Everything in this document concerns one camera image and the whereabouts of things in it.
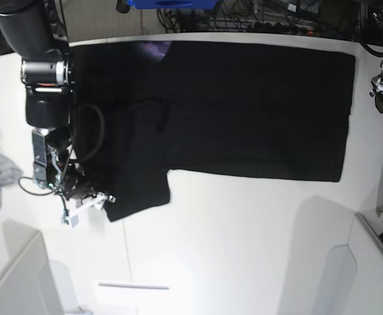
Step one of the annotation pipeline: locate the black power strip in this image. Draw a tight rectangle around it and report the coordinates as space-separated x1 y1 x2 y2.
248 22 315 36

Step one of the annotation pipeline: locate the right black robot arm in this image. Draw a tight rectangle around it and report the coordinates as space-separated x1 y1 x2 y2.
0 1 115 205

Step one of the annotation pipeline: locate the black T-shirt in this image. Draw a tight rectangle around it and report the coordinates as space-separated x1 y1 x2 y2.
73 41 355 222

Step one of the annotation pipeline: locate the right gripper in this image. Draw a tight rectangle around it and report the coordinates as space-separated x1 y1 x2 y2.
55 177 116 210

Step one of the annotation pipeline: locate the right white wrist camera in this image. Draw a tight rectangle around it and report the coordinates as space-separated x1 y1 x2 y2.
61 215 79 228

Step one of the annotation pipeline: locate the blue plastic bin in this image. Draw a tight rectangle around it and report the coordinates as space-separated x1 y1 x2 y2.
127 0 218 10

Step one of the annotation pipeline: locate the white cable slot cover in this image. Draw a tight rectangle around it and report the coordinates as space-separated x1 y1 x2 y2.
92 280 172 307

